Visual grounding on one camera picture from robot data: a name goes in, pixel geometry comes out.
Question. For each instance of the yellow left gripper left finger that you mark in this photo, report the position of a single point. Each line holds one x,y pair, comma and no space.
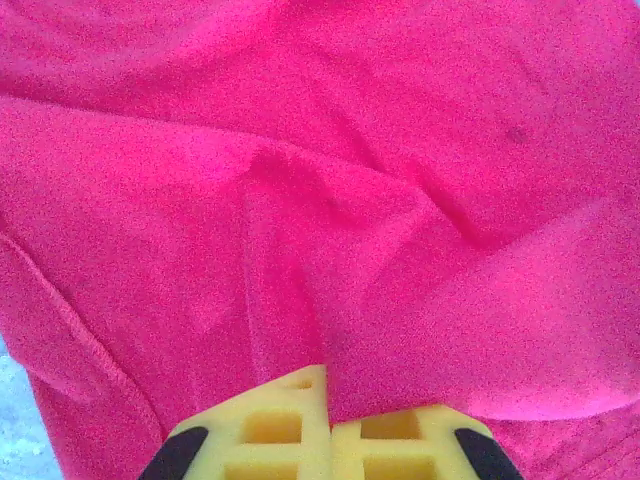
280,425

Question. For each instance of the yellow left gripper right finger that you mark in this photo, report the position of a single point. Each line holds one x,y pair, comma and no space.
400,450

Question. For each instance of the red t-shirt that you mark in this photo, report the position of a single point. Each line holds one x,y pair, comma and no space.
320,200

